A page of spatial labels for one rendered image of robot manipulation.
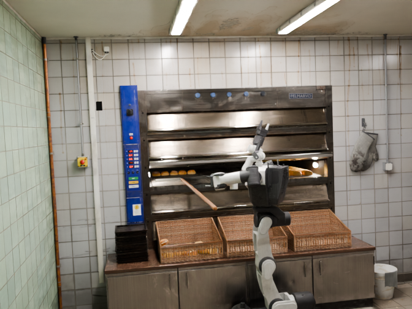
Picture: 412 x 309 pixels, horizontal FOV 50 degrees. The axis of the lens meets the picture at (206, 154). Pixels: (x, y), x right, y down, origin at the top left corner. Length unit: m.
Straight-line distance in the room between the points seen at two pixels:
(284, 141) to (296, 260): 1.18
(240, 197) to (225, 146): 0.52
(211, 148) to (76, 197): 1.35
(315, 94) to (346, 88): 0.33
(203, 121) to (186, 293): 1.60
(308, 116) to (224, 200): 1.18
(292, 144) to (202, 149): 0.91
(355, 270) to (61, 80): 3.20
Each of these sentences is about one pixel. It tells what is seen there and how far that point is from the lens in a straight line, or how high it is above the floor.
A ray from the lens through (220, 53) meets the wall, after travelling 4.40.
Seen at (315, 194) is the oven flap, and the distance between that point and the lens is 4.67.
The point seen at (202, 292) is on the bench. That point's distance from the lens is 4.00.
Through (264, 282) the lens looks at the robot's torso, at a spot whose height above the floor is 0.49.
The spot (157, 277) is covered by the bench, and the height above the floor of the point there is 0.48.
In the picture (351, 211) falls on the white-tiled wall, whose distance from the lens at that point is 4.87.
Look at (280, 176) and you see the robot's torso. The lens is 3.40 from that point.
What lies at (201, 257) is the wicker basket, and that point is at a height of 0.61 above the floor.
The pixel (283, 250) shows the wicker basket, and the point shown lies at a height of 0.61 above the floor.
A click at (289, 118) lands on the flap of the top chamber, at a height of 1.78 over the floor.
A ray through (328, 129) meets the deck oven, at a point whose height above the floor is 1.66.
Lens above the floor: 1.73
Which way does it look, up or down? 3 degrees down
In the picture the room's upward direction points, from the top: 2 degrees counter-clockwise
